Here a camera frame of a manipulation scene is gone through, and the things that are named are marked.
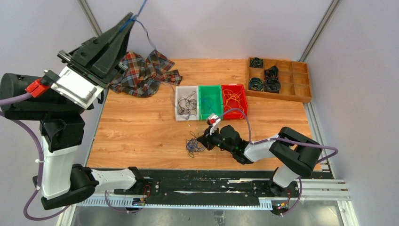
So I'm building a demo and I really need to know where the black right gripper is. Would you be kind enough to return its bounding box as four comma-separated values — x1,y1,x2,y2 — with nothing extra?
197,125,234,153

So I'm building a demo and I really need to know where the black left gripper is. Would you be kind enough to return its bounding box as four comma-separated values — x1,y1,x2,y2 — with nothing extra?
60,11,138,90

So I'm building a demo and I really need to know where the light blue wire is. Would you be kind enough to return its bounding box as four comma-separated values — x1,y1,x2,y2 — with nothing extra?
201,97,219,114
185,131,207,158

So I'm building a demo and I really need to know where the yellow wire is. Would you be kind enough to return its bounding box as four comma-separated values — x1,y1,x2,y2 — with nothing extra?
223,89,247,120

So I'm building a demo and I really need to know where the brown wire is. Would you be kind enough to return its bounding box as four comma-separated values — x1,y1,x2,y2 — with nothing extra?
177,92,198,115

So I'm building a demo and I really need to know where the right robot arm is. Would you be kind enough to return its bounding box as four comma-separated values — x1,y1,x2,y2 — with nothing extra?
197,125,322,196

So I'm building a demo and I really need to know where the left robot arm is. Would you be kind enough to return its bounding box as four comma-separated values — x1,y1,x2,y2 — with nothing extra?
0,13,144,210

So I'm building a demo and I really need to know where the green plastic bin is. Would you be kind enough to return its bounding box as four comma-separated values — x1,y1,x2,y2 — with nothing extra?
198,85,223,120

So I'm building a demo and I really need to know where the red plastic bin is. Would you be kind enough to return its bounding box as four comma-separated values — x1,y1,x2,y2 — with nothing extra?
221,84,248,116

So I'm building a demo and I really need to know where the plaid cloth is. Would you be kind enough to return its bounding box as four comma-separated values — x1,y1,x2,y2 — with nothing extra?
109,50,183,97

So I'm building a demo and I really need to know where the white plastic bin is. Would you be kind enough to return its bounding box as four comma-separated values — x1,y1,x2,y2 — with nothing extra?
174,86,200,121

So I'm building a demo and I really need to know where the wooden compartment tray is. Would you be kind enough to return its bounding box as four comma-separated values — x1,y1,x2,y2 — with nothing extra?
245,57,312,103

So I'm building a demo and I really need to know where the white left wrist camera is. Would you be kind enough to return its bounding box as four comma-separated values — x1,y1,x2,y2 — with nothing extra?
51,66,104,110

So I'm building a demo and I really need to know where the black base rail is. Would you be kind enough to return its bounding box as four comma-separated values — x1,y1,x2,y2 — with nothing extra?
84,169,300,208

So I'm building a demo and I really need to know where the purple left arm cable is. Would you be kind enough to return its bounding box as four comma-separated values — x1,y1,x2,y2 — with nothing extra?
0,92,72,222

